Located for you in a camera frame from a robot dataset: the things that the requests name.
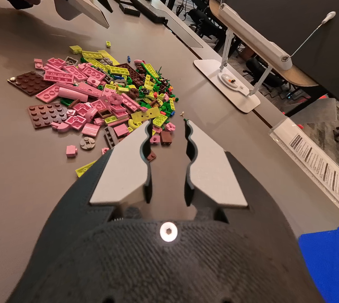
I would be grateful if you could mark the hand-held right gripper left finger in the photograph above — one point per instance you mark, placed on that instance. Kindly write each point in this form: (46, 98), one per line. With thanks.
(121, 176)

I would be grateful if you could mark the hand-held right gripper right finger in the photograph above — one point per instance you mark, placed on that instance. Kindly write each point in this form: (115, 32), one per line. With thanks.
(217, 176)

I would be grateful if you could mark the small brown brick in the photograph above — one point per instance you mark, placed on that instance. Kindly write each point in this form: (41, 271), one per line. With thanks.
(166, 138)

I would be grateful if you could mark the pile of mixed toy bricks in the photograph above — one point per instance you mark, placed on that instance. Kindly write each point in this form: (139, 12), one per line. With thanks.
(106, 91)

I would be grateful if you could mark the small brown flat piece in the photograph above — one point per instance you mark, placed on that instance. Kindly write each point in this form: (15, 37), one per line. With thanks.
(151, 156)

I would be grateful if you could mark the black box orange mark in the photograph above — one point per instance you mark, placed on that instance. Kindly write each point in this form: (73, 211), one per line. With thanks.
(129, 9)

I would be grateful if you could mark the small lime brick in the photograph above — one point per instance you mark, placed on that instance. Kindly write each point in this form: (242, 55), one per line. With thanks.
(75, 49)

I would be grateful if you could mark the grey round plate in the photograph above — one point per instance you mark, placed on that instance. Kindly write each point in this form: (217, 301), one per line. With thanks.
(87, 143)

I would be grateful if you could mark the long lime plate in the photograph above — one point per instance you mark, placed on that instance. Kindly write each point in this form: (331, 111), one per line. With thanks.
(91, 54)

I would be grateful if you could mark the small pink brick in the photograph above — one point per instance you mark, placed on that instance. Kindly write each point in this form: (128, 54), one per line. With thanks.
(155, 139)
(71, 151)

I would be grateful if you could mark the lime smooth tile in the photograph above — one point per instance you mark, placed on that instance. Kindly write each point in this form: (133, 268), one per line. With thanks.
(108, 57)

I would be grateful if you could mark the grey square plate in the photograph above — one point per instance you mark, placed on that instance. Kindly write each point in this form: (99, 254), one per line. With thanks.
(71, 61)

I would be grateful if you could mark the long flat black device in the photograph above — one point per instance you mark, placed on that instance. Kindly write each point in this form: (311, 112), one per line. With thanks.
(148, 9)

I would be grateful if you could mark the narrow pink plate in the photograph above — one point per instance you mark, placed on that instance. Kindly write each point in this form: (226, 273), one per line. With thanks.
(58, 76)

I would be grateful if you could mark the brown rectangular plate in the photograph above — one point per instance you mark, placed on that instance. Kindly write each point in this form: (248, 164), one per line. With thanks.
(129, 74)

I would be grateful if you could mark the long pink curved brick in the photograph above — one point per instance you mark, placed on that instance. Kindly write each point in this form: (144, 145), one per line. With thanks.
(72, 94)

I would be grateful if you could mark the printed paper sheet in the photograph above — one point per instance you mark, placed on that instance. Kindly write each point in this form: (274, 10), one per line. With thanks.
(304, 154)

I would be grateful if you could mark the brown square studded plate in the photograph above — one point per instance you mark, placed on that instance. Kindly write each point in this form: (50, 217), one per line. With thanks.
(29, 83)
(47, 116)

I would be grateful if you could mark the wide pink plate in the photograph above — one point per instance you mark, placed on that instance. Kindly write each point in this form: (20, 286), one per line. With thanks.
(47, 93)

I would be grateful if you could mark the white stand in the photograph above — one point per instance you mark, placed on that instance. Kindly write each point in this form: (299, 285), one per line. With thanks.
(209, 70)

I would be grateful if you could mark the blue plastic bin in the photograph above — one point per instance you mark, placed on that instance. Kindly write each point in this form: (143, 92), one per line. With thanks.
(323, 263)

